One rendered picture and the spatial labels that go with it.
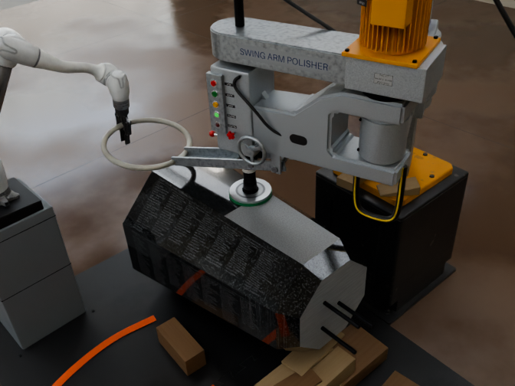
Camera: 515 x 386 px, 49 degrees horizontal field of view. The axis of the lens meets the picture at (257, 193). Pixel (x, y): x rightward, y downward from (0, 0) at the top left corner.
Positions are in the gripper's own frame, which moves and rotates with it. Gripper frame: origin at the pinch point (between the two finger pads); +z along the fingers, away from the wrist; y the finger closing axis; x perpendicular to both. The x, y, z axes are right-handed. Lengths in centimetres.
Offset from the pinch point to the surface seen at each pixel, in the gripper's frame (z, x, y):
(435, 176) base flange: -9, 97, 145
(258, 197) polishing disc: -8, 14, 95
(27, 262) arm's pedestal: 34, -78, 20
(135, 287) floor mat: 85, -24, 32
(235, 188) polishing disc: -6, 12, 81
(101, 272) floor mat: 89, -31, 5
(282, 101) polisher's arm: -63, 19, 100
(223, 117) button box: -52, 2, 81
